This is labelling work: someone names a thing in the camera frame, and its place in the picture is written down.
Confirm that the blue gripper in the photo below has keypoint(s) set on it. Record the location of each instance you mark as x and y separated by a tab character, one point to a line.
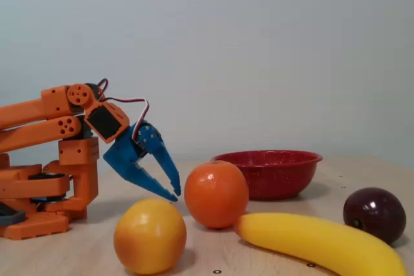
123	154

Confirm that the yellow plastic banana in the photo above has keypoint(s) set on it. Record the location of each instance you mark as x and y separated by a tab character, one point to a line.
307	240

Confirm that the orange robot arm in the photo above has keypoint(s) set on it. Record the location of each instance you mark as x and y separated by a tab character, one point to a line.
26	111

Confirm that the orange robot base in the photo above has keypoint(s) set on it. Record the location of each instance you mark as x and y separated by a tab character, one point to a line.
32	227

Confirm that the red speckled enamel bowl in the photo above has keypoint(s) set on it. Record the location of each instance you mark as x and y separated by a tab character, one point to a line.
278	176

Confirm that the orange fruit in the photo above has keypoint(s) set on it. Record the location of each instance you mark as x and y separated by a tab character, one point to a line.
216	195

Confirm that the yellow-orange round fruit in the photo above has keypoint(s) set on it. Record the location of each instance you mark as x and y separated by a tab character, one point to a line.
149	237

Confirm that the dark grey clamp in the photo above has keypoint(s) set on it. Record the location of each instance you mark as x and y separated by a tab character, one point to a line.
11	218

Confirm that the dark purple plum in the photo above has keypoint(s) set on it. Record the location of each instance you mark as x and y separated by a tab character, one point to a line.
375	216

